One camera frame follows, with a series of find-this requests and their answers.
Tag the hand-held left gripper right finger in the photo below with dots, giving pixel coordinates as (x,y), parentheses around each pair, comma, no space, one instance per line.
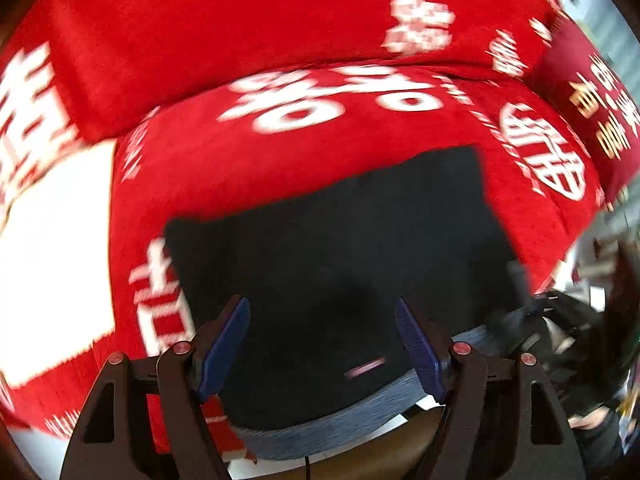
(420,350)

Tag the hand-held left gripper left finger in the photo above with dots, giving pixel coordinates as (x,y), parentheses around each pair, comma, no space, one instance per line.
(225,345)

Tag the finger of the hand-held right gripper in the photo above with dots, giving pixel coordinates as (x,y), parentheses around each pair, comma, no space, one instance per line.
(519,285)

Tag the black pants with patterned waistband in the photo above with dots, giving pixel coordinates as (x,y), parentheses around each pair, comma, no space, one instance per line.
(325,260)

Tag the red printed sofa seat cover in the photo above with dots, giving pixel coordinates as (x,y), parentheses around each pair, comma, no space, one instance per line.
(300,160)

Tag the dark red cushion gold print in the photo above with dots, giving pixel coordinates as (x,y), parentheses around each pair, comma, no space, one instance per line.
(575,90)

